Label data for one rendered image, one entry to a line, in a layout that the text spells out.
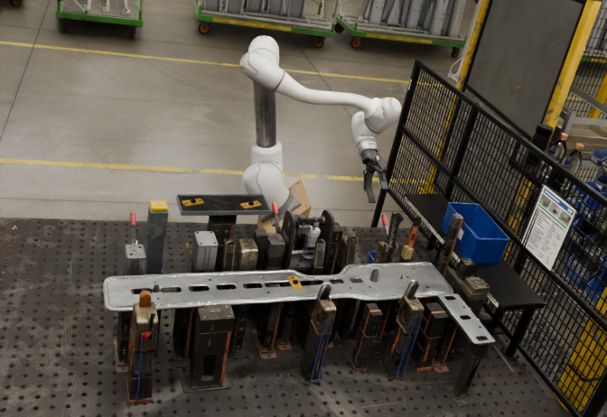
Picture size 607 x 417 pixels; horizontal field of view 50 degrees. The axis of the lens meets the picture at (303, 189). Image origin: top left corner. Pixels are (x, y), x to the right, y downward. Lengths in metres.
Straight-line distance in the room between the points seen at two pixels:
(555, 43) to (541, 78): 0.24
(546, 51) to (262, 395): 2.99
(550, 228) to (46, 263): 2.14
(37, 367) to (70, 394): 0.17
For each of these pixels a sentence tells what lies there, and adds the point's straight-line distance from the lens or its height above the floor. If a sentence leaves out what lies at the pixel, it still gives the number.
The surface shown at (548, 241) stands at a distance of 2.85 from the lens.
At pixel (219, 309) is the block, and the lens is 2.33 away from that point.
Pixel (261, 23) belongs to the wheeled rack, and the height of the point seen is 0.27.
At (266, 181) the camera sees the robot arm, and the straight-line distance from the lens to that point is 3.11.
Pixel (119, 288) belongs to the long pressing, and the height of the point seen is 1.00.
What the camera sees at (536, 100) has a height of 1.29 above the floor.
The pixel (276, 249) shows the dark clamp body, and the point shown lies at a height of 1.05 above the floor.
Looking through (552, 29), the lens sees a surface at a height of 1.74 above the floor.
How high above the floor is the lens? 2.49
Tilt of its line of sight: 27 degrees down
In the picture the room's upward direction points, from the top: 12 degrees clockwise
